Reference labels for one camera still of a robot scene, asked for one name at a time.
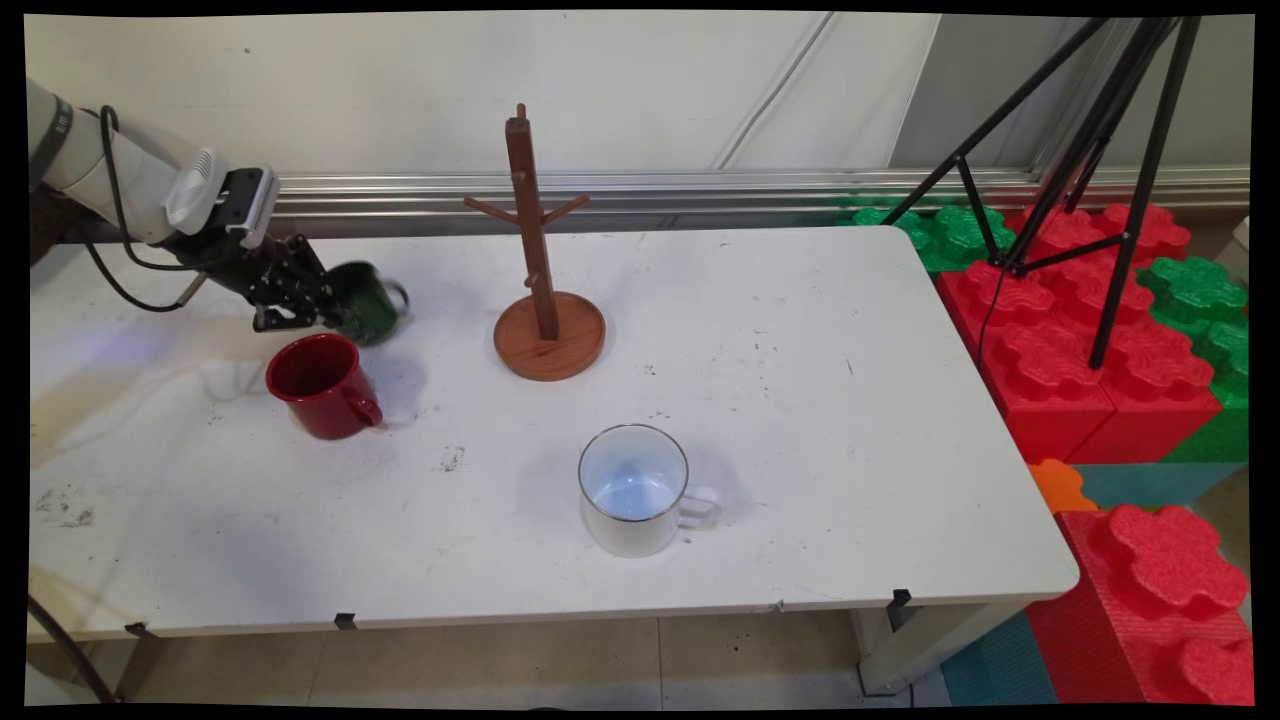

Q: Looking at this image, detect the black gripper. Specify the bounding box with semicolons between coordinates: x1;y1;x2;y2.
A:
165;228;341;333

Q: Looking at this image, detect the green enamel mug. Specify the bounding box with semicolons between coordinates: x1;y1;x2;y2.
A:
322;261;410;348

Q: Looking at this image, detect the red enamel mug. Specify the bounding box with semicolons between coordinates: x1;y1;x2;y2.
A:
265;333;385;441

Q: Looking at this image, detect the wooden mug tree stand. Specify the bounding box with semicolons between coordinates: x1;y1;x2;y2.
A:
463;103;608;382

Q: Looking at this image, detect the white enamel mug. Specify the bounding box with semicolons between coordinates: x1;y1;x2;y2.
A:
578;423;721;558

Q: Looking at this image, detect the green foam block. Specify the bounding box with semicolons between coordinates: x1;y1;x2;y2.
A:
838;195;1016;273
1140;257;1251;463

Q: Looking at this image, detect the white table leg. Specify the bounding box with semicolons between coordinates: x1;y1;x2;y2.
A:
855;600;1031;698

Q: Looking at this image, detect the orange foam floor tile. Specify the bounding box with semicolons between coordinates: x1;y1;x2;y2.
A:
1028;459;1098;514

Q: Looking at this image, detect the teal foam floor tile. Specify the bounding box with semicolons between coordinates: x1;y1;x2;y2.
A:
1075;462;1248;511
940;610;1059;706

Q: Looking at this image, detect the black tripod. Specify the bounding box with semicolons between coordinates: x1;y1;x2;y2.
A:
880;15;1204;371

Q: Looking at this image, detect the tall red foam block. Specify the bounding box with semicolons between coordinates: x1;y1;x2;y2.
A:
1028;503;1254;706

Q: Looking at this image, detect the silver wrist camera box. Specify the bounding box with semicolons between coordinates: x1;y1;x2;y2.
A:
225;167;279;249

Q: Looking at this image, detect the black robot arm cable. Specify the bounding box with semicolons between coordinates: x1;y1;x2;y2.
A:
85;105;209;313

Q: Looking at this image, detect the aluminium wall rail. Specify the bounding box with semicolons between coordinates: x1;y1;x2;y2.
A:
270;168;1251;241

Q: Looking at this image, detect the black floor cable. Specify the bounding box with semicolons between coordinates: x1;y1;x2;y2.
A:
28;595;119;703

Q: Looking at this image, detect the white wall cable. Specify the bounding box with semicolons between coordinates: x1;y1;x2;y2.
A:
712;12;837;171

